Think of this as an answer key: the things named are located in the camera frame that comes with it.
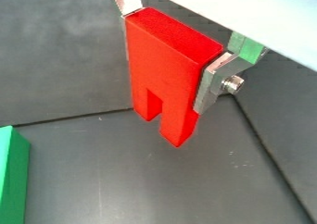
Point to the gripper 1 metal right finger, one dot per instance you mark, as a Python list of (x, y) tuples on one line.
[(219, 77)]

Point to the tall red double-square block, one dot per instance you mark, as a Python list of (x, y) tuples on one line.
[(167, 55)]

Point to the green shape-sorter board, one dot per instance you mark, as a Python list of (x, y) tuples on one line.
[(13, 171)]

